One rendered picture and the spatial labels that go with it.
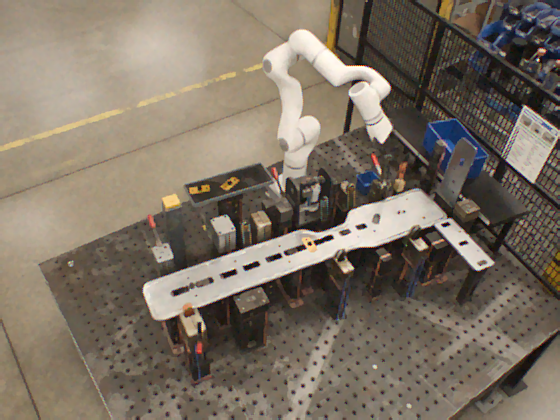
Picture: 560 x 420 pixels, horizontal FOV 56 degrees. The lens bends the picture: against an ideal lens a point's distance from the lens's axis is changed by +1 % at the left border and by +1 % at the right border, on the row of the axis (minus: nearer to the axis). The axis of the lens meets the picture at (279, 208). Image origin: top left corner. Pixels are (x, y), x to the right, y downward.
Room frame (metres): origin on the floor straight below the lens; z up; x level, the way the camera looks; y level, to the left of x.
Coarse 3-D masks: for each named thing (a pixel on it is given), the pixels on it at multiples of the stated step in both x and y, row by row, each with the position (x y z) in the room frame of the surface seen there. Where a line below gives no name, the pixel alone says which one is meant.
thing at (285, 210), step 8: (280, 200) 1.65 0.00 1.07; (280, 208) 1.60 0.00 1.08; (288, 208) 1.60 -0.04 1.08; (280, 216) 1.58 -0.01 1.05; (288, 216) 1.59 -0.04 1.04; (280, 224) 1.57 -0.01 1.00; (288, 224) 1.59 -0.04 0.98; (280, 232) 1.59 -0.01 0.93; (288, 232) 1.61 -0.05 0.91; (272, 256) 1.62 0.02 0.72; (280, 256) 1.59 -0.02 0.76
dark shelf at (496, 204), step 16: (400, 112) 2.44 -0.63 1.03; (416, 112) 2.45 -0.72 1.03; (400, 128) 2.30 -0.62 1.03; (416, 128) 2.31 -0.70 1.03; (416, 144) 2.17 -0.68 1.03; (480, 176) 1.95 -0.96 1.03; (464, 192) 1.83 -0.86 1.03; (480, 192) 1.83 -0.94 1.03; (496, 192) 1.84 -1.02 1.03; (480, 208) 1.73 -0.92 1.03; (496, 208) 1.73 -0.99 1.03; (512, 208) 1.74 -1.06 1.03; (496, 224) 1.64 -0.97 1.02
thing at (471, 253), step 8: (440, 224) 1.64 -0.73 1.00; (456, 224) 1.64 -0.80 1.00; (440, 232) 1.59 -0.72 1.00; (448, 232) 1.59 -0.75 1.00; (456, 232) 1.60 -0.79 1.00; (464, 232) 1.60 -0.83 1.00; (448, 240) 1.55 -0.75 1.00; (456, 240) 1.55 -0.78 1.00; (464, 240) 1.55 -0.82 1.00; (472, 240) 1.55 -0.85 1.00; (456, 248) 1.50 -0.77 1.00; (464, 248) 1.50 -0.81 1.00; (472, 248) 1.51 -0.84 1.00; (464, 256) 1.46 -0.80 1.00; (472, 256) 1.46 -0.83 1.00; (480, 256) 1.46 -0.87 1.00; (488, 256) 1.47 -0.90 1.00; (472, 264) 1.42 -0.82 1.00; (488, 264) 1.42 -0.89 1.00
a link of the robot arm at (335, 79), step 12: (324, 60) 1.90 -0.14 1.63; (336, 60) 1.91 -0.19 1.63; (324, 72) 1.88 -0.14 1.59; (336, 72) 1.86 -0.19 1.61; (348, 72) 1.86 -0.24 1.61; (360, 72) 1.87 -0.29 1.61; (372, 72) 1.86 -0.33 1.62; (336, 84) 1.85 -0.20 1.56; (372, 84) 1.83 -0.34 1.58; (384, 84) 1.82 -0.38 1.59; (384, 96) 1.80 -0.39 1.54
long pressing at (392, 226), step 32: (416, 192) 1.84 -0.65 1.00; (352, 224) 1.60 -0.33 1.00; (384, 224) 1.62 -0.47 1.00; (224, 256) 1.37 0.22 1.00; (256, 256) 1.38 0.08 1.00; (288, 256) 1.40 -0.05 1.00; (320, 256) 1.41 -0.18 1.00; (160, 288) 1.19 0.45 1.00; (224, 288) 1.21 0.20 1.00; (160, 320) 1.06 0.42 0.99
